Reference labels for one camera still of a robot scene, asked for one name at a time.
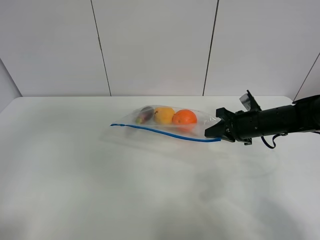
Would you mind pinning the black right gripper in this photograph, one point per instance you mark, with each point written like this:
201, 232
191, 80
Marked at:
240, 126

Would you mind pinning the clear zip bag blue seal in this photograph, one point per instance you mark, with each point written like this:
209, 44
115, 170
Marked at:
123, 126

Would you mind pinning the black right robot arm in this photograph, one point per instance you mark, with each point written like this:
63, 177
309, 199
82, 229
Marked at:
302, 116

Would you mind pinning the orange fruit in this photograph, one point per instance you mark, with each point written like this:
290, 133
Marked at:
185, 120

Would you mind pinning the yellow pear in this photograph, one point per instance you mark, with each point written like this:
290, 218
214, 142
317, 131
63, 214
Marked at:
163, 115

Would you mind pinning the purple eggplant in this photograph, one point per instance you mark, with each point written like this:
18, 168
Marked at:
145, 115

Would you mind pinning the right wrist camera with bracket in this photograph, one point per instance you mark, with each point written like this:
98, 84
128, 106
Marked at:
249, 102

